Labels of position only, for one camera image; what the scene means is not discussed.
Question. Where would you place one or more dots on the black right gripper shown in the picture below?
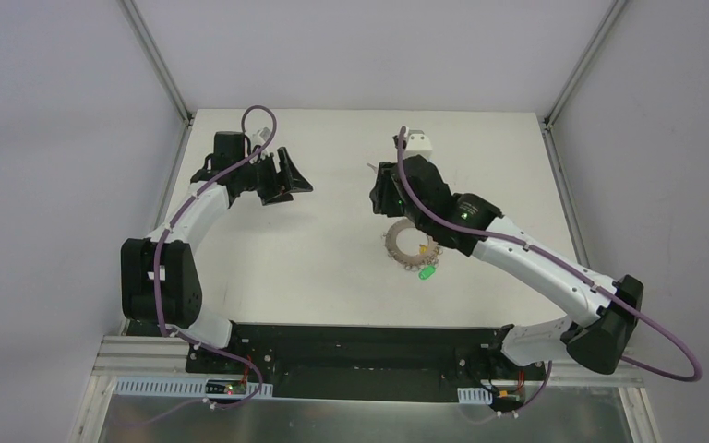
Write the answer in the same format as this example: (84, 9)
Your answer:
(385, 192)

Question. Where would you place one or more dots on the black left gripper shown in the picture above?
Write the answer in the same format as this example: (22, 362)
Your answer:
(274, 180)

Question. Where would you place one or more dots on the silver metal ring disc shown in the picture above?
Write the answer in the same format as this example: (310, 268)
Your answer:
(409, 247)

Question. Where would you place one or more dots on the green key tag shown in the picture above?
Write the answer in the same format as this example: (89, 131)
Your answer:
(426, 272)

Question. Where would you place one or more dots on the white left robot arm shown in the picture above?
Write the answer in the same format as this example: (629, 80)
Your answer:
(159, 278)

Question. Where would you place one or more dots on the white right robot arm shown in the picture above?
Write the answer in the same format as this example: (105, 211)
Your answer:
(600, 313)

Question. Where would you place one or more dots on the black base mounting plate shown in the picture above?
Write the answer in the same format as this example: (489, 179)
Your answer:
(364, 363)

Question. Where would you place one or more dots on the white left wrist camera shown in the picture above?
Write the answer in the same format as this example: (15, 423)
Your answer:
(259, 137)

